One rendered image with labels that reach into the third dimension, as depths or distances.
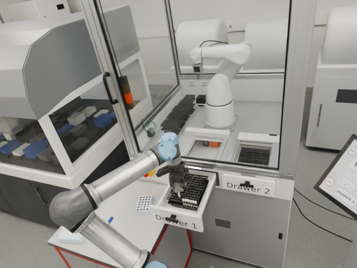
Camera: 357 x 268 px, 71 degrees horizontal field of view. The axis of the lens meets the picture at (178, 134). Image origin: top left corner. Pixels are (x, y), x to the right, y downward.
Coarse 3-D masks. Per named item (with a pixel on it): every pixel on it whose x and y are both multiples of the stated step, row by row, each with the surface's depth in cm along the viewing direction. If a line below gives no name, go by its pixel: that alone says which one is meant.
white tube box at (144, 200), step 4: (140, 196) 158; (144, 196) 157; (148, 196) 157; (140, 200) 155; (144, 200) 154; (148, 200) 154; (152, 200) 157; (140, 204) 152; (144, 204) 153; (148, 204) 153; (136, 208) 150; (140, 208) 149; (144, 208) 149; (148, 208) 148; (136, 212) 148; (140, 212) 148; (144, 212) 148; (148, 212) 148
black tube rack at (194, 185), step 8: (192, 176) 151; (200, 176) 150; (192, 184) 145; (200, 184) 144; (184, 192) 141; (192, 192) 144; (200, 192) 139; (168, 200) 141; (200, 200) 138; (192, 208) 135
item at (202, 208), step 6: (198, 174) 156; (204, 174) 154; (210, 174) 152; (210, 180) 154; (168, 186) 148; (210, 186) 142; (168, 192) 147; (210, 192) 141; (162, 198) 140; (204, 198) 143; (210, 198) 142; (162, 204) 140; (168, 204) 143; (204, 204) 132; (192, 210) 137; (198, 210) 137; (204, 210) 132
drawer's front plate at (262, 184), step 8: (224, 176) 144; (232, 176) 142; (240, 176) 141; (224, 184) 147; (232, 184) 145; (256, 184) 138; (264, 184) 136; (272, 184) 134; (248, 192) 144; (256, 192) 141; (264, 192) 139; (272, 192) 137
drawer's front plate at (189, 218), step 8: (152, 208) 132; (160, 208) 130; (168, 208) 129; (152, 216) 136; (160, 216) 133; (168, 216) 130; (176, 216) 128; (184, 216) 125; (192, 216) 122; (200, 216) 122; (176, 224) 132; (184, 224) 129; (192, 224) 126; (200, 224) 124
